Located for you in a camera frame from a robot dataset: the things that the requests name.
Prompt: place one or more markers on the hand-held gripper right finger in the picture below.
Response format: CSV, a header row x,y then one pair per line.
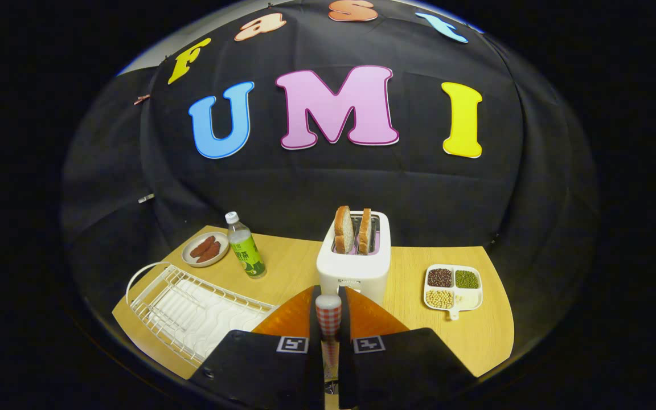
x,y
345,364

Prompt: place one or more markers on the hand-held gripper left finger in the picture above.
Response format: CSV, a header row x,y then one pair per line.
x,y
315,364

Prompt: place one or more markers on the white divided dish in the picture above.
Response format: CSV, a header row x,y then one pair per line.
x,y
469,300

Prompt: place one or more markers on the small beige plate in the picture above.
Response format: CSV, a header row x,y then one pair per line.
x,y
222,239

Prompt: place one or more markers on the white toaster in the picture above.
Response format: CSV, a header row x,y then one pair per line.
x,y
356,273

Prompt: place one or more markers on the pile of yellow soybeans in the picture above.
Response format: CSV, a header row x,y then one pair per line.
x,y
439,299

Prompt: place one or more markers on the green label drink bottle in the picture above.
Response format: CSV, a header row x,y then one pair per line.
x,y
248,256

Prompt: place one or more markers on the pile of dark red beans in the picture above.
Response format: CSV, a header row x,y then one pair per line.
x,y
439,278

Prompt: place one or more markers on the white drip tray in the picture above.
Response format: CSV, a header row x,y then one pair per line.
x,y
191,319

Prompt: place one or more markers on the pile of green beans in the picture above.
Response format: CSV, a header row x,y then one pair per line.
x,y
467,279

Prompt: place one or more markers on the red sausage piece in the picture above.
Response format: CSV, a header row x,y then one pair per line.
x,y
201,247
209,253

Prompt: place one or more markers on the silver clip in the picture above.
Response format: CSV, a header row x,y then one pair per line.
x,y
146,198

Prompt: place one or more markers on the orange clip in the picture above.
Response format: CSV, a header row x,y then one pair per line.
x,y
142,99

